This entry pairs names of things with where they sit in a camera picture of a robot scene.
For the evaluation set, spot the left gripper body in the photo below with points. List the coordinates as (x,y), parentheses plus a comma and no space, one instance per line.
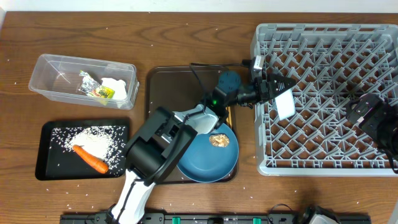
(260,97)

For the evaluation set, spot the light blue rice bowl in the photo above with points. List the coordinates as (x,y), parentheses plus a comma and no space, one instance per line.
(285,105)

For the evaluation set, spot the wooden chopstick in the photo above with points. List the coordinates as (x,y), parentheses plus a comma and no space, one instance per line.
(229,118)

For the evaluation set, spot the dried mushroom piece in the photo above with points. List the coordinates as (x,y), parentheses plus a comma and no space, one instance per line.
(219,140)

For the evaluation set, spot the dark blue plate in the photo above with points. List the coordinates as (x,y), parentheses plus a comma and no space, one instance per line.
(204,162)

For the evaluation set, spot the white tissue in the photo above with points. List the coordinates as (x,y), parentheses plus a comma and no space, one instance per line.
(118,86)

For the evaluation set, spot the foil snack wrapper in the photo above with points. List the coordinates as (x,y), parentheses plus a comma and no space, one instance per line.
(91,87)

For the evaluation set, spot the orange carrot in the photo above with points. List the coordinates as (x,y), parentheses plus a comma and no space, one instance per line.
(91,160)

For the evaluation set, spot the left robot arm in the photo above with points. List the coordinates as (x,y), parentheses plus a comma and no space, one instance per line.
(155,150)

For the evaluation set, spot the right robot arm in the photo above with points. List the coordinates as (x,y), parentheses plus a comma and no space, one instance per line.
(378,119)

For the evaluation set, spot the grey dishwasher rack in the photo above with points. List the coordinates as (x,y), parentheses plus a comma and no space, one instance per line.
(332,64)

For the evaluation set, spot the spilled white rice pile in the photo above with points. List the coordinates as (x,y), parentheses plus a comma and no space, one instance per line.
(104,142)

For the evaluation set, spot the black plastic bin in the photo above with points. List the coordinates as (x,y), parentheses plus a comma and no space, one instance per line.
(55,166)

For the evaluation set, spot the clear plastic bin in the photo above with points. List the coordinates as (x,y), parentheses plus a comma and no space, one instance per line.
(57,77)

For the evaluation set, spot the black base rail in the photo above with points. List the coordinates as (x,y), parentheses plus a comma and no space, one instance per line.
(279,214)

